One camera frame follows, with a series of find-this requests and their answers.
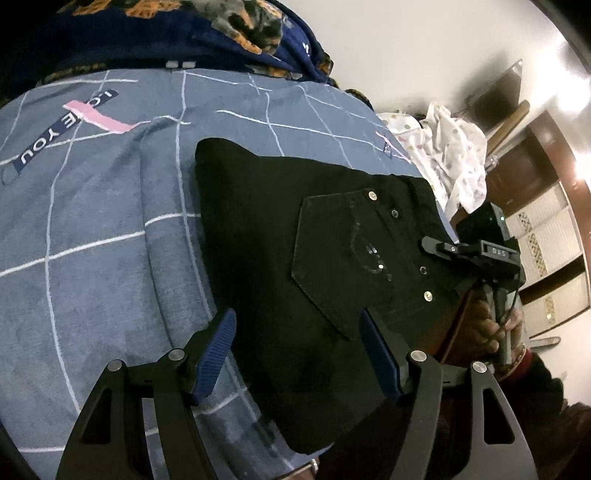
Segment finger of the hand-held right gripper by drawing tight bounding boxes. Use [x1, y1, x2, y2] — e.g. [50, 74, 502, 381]
[419, 236, 485, 260]

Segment blue checked bedsheet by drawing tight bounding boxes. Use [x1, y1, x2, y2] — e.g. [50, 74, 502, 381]
[0, 67, 455, 480]

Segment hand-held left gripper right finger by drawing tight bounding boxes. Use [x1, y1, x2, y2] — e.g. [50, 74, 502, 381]
[360, 308, 539, 480]

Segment person's right forearm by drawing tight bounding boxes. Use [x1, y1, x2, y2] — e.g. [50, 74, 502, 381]
[498, 344, 571, 418]

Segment black pants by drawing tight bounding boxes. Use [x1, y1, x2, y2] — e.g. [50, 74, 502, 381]
[194, 136, 468, 455]

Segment brown wooden wardrobe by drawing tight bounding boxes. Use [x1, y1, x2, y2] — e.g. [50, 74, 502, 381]
[480, 110, 591, 342]

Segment white dotted cloth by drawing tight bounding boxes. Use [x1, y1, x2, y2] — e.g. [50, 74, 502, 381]
[376, 102, 489, 215]

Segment black wall screen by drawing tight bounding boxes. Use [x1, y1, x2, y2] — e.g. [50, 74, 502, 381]
[465, 59, 525, 132]

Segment person's right hand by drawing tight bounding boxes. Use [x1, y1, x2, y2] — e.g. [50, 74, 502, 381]
[455, 295, 525, 370]

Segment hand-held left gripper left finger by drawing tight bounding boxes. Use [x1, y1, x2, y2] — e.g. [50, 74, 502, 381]
[55, 307, 238, 480]

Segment navy floral blanket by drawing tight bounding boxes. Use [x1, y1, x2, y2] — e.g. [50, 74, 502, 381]
[0, 0, 372, 100]

